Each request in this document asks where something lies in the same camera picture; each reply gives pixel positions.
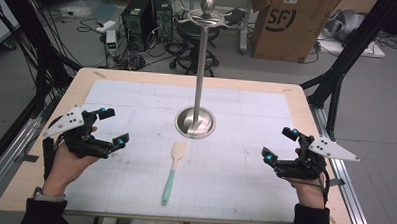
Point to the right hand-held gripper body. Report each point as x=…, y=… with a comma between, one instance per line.
x=305, y=162

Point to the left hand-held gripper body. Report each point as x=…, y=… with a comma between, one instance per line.
x=85, y=143

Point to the person's right hand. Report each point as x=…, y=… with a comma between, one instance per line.
x=309, y=191

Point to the person's left hand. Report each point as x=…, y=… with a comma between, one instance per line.
x=66, y=167

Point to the white grid mat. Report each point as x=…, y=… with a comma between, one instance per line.
x=217, y=179

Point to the grey wristwatch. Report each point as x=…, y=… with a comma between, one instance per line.
x=48, y=196

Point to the white device with green light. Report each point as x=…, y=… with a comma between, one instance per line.
x=111, y=42

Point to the white power strip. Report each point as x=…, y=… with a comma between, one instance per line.
x=105, y=26

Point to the black computer tower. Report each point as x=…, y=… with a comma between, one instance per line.
x=163, y=19
x=138, y=23

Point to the tall metal utensil stand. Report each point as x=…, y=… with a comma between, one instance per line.
x=199, y=85

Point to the large cardboard box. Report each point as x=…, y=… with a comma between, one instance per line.
x=289, y=31

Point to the white flat board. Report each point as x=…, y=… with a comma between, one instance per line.
x=355, y=49

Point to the black rolling stool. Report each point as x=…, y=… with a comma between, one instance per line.
x=195, y=48

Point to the white table leg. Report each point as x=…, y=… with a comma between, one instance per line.
x=244, y=27

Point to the silver grey bag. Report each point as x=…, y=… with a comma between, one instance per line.
x=346, y=23

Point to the aluminium rail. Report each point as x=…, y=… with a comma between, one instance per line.
x=15, y=145
x=347, y=190

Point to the black metal frame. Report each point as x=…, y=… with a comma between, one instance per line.
x=341, y=63
x=38, y=53

